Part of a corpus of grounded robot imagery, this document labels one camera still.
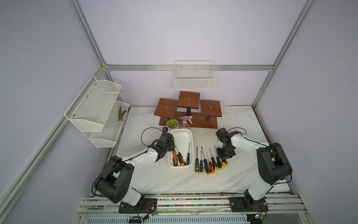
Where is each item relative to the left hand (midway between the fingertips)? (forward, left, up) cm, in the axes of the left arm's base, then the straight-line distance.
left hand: (170, 144), depth 92 cm
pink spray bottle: (+13, -10, +4) cm, 17 cm away
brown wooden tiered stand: (+19, -24, +10) cm, 32 cm away
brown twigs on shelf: (+19, +36, +9) cm, 42 cm away
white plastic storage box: (+5, -8, 0) cm, 10 cm away
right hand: (-9, -37, -5) cm, 38 cm away
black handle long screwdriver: (-8, -12, -4) cm, 15 cm away
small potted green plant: (+14, -1, +4) cm, 14 cm away
